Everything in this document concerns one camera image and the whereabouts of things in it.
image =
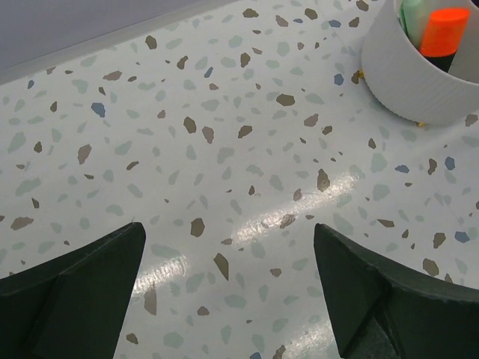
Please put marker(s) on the orange black highlighter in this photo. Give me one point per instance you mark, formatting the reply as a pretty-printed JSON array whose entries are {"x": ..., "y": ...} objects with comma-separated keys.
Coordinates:
[{"x": 443, "y": 34}]

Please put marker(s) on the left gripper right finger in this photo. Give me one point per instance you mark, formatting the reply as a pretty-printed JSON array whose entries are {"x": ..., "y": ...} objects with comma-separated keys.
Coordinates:
[{"x": 379, "y": 308}]

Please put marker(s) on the round beige divided organizer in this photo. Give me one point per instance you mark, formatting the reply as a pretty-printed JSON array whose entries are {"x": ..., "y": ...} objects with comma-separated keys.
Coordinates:
[{"x": 405, "y": 82}]

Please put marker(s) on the green pen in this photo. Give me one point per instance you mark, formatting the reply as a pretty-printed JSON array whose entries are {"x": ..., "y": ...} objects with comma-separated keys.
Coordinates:
[{"x": 413, "y": 15}]

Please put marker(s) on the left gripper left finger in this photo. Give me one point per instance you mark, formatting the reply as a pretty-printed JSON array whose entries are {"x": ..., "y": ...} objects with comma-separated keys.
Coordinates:
[{"x": 74, "y": 305}]

